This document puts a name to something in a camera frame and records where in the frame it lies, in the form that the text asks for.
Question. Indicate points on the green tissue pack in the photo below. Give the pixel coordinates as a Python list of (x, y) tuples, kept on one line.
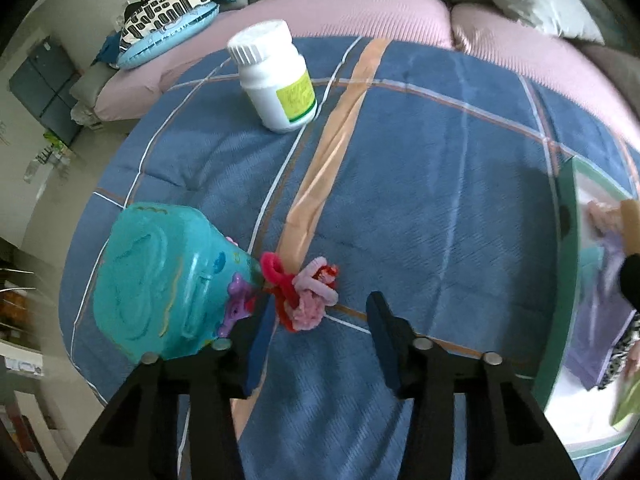
[(630, 400)]

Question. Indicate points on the blue plaid blanket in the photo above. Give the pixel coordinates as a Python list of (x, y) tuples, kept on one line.
[(425, 185)]

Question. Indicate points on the pink sofa seat cover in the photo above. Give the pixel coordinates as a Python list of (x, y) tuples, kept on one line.
[(525, 55), (325, 15)]

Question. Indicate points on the pink floral scrunchie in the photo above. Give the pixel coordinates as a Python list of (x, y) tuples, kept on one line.
[(602, 215)]

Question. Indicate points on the white tray with green rim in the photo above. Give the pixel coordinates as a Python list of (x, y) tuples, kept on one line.
[(565, 310)]

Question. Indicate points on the blue crumpled cloth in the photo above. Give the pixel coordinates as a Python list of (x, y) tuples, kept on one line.
[(110, 50)]

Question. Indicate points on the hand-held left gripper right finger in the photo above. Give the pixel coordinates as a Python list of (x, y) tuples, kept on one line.
[(385, 340)]

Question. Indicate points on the small items on floor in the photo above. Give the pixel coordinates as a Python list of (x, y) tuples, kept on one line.
[(50, 155)]

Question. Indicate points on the white pill bottle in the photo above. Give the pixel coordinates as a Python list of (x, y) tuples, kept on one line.
[(272, 95)]

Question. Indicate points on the purple wipes packet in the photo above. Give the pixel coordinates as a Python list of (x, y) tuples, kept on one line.
[(595, 330)]

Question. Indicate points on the teal plastic toy case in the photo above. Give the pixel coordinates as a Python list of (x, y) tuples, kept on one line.
[(150, 280)]

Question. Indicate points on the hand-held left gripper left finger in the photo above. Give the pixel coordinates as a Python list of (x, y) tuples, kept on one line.
[(260, 355)]

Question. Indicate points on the white plastic bag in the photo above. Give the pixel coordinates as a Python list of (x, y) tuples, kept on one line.
[(82, 112)]

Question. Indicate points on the black white patterned blue pillow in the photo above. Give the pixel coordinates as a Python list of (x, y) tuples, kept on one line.
[(160, 20)]

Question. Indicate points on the dark shelf unit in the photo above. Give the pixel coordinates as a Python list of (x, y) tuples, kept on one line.
[(20, 360)]

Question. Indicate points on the pink and red pipe cleaners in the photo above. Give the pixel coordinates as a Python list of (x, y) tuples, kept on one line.
[(305, 305)]

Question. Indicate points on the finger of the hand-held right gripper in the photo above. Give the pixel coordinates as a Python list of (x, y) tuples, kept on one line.
[(631, 280)]

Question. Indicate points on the blue grey cabinet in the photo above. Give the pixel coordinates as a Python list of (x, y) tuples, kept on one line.
[(45, 85)]

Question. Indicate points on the leopard print scrunchie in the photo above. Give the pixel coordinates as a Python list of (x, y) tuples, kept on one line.
[(625, 345)]

